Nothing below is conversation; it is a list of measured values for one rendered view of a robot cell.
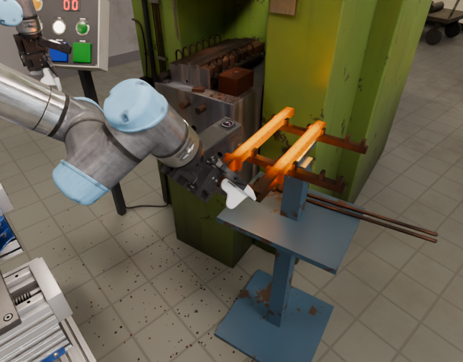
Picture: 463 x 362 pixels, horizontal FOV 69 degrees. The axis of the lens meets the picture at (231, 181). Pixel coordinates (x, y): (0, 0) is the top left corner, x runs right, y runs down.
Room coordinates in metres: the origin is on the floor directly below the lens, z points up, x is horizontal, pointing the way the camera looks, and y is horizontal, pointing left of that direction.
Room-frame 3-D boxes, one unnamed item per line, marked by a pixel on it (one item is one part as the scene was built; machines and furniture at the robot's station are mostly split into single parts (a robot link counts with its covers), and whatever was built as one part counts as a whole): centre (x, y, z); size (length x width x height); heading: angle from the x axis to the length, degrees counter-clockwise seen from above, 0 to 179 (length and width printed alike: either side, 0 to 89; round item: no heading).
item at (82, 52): (1.39, 0.60, 1.01); 0.07 x 0.05 x 0.07; 82
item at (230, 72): (1.25, -0.02, 0.95); 0.12 x 0.09 x 0.07; 147
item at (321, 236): (0.82, -0.20, 0.66); 0.40 x 0.30 x 0.02; 58
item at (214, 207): (1.45, 0.00, 0.23); 0.56 x 0.38 x 0.47; 147
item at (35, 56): (1.20, 0.68, 1.07); 0.09 x 0.08 x 0.12; 131
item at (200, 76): (1.47, 0.05, 0.96); 0.42 x 0.20 x 0.09; 147
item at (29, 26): (1.20, 0.67, 1.15); 0.08 x 0.08 x 0.05
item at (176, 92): (1.45, 0.00, 0.69); 0.56 x 0.38 x 0.45; 147
